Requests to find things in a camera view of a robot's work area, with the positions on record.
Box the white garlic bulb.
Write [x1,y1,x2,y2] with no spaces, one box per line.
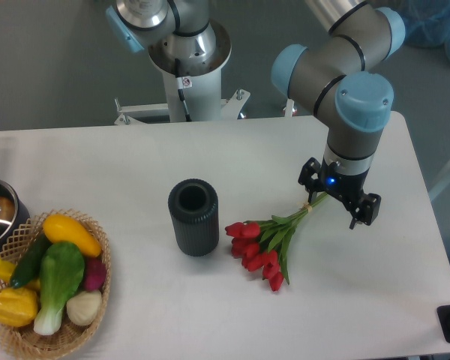
[66,290,102,326]

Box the black base cable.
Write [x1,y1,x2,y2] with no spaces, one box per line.
[174,58,193,122]

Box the woven wicker basket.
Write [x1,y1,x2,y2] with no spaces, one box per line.
[0,210,111,359]

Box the blue plastic bag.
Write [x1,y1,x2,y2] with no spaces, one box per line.
[392,0,450,72]

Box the dark green cucumber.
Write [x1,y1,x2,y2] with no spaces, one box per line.
[10,232,52,289]

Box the red tulip bouquet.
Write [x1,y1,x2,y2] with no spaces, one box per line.
[225,193,327,293]

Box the yellow squash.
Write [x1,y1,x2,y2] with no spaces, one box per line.
[42,214,102,258]

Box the green bok choy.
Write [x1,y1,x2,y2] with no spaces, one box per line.
[34,241,85,336]

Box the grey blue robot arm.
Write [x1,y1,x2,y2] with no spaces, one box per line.
[106,1,405,225]

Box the dark grey ribbed vase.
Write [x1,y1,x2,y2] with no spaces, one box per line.
[168,178,219,257]

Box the small yellow gourd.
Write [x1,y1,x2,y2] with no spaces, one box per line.
[0,257,17,284]

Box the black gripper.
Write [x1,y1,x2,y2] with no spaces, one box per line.
[298,157,382,230]

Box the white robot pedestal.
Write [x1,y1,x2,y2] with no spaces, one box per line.
[115,19,251,125]

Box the purple red beet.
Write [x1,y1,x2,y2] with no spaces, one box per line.
[82,258,107,291]

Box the yellow bell pepper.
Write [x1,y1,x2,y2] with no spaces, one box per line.
[0,287,38,327]

